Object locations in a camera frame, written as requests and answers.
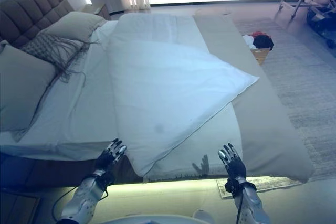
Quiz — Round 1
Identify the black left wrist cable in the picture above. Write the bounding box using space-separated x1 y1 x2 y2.
51 186 79 219

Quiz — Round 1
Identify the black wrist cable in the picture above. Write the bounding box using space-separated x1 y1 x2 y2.
235 197 244 224
51 186 79 219

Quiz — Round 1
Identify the beige textured bed runner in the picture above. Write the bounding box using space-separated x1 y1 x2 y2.
193 8 316 184

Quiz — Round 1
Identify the dark bed frame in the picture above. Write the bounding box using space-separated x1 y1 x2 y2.
0 153 137 190

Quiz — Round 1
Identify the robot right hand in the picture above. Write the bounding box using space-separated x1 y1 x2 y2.
217 143 247 183

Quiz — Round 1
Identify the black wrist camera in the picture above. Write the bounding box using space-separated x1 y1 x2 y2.
99 171 116 186
224 178 237 193

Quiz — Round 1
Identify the silver robot right leg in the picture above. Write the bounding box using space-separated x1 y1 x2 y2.
193 209 215 221

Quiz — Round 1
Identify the small patterned floor mat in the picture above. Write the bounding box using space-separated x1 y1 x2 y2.
215 175 302 200

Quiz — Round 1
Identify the large beige pillow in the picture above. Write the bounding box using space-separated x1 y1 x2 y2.
0 40 57 142
39 11 107 44

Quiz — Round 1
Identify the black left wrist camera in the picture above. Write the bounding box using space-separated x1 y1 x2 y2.
99 171 116 186

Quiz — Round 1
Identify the white bed sheet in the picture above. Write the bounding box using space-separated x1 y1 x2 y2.
0 20 144 162

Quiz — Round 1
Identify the black garment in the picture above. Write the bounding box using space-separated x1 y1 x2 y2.
253 35 275 51

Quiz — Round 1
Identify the tufted brown headboard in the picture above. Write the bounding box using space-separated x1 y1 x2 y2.
0 0 74 49

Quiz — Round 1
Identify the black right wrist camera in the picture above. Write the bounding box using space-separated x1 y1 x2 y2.
224 178 237 193

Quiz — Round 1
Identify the wooden nightstand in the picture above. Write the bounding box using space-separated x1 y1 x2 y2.
81 3 108 22

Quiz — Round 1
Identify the white garment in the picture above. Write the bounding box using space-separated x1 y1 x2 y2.
241 34 257 50

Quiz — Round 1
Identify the white duvet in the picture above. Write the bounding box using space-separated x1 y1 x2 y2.
106 13 260 183

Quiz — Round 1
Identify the black wheeled machine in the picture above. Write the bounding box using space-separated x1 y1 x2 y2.
306 0 336 49

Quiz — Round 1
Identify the woven fringed cushion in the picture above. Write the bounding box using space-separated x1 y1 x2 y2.
19 28 91 88

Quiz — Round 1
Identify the dark brown low cabinet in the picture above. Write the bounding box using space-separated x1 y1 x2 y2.
0 192 40 224

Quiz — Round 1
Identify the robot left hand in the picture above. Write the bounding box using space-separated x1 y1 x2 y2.
94 137 129 176

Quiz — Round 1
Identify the grey area rug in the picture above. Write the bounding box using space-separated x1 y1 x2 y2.
233 16 336 183

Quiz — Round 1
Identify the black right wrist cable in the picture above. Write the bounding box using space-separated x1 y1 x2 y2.
235 197 244 224

